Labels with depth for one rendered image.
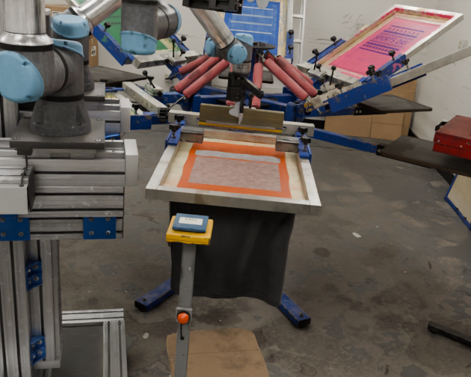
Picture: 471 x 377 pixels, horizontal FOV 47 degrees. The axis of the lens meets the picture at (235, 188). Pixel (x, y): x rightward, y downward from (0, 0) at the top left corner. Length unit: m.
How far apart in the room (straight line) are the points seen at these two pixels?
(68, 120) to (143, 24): 0.37
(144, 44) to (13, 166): 0.50
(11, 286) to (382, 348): 1.83
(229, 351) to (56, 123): 1.59
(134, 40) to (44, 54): 0.22
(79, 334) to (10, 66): 1.43
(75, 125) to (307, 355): 1.75
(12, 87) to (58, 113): 0.17
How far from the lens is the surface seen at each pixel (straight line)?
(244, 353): 2.68
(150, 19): 1.18
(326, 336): 2.92
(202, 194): 1.81
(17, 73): 1.29
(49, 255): 1.86
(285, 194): 1.97
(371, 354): 2.88
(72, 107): 1.44
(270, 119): 2.34
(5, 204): 1.39
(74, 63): 1.42
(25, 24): 1.29
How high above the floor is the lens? 1.69
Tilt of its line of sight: 22 degrees down
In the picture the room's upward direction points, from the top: 6 degrees clockwise
